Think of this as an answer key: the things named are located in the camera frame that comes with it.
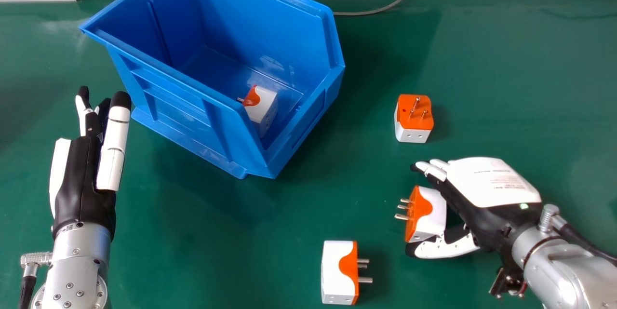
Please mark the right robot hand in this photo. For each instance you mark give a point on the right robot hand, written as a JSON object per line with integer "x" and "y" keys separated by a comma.
{"x": 487, "y": 193}

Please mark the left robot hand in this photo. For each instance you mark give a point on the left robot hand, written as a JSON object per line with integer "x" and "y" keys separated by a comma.
{"x": 82, "y": 174}

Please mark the white-and-orange plug adapter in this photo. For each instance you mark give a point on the white-and-orange plug adapter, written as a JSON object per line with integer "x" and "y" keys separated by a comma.
{"x": 260, "y": 104}
{"x": 340, "y": 273}
{"x": 426, "y": 212}
{"x": 413, "y": 118}

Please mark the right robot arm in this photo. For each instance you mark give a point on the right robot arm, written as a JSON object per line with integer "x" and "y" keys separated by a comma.
{"x": 559, "y": 261}

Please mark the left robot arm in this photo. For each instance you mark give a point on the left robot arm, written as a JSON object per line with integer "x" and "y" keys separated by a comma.
{"x": 72, "y": 270}

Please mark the blue plastic bin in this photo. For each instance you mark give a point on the blue plastic bin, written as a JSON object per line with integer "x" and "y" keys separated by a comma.
{"x": 212, "y": 68}

